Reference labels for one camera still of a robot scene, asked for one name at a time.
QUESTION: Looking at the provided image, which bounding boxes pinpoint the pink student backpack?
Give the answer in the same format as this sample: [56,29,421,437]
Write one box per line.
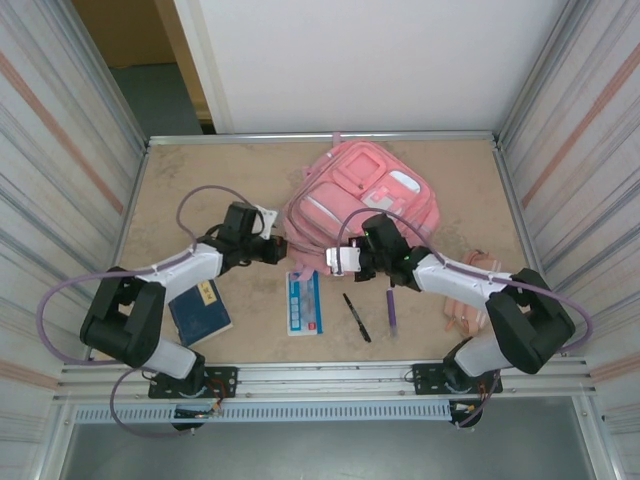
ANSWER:
[282,132,442,281]

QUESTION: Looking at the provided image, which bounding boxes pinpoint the dark blue book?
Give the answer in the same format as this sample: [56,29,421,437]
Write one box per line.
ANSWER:
[168,279,234,348]

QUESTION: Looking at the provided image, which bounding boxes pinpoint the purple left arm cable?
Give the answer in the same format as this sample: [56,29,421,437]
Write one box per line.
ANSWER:
[42,185,251,440]

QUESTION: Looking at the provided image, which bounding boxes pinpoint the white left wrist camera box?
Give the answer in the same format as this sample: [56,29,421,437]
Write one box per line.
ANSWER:
[251,203,279,237]

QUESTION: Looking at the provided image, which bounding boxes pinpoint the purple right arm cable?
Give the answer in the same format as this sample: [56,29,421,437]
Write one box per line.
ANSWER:
[337,208,595,429]

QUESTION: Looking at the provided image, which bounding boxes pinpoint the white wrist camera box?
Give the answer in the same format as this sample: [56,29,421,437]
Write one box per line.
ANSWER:
[251,203,279,237]
[324,243,362,277]

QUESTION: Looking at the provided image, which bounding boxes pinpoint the black pen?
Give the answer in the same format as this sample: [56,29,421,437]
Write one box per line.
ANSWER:
[342,292,373,344]

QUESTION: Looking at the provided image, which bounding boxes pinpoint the brown wooden door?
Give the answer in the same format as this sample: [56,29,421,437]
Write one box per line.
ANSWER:
[72,0,214,124]

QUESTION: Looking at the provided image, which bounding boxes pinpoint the aluminium table edge rail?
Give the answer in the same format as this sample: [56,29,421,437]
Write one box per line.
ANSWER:
[146,130,501,147]

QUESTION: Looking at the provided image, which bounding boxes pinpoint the aluminium side rail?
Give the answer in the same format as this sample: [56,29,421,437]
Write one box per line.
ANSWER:
[85,142,151,364]
[492,139,567,357]

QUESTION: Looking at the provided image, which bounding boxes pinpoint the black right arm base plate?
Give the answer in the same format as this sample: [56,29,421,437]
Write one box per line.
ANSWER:
[410,363,504,397]

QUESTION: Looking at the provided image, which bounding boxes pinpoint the slotted grey cable duct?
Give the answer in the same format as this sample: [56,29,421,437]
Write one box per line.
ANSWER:
[73,402,451,425]

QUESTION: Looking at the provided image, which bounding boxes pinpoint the purple pen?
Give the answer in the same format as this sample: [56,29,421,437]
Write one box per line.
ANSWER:
[384,287,401,339]

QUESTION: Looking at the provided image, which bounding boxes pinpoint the wide aluminium mounting rail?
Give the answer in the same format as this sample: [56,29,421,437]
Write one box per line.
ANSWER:
[57,357,599,401]

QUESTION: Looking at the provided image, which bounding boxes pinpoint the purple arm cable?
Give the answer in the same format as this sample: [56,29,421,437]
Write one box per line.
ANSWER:
[337,208,595,429]
[42,185,251,440]

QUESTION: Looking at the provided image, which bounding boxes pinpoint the blue white stationery pack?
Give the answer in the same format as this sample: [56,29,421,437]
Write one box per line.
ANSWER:
[285,271,324,337]

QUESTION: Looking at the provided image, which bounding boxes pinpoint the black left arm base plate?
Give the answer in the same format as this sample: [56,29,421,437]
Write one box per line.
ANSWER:
[148,366,239,400]

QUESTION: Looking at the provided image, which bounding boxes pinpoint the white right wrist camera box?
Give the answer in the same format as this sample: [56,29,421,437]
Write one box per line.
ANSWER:
[324,243,362,277]

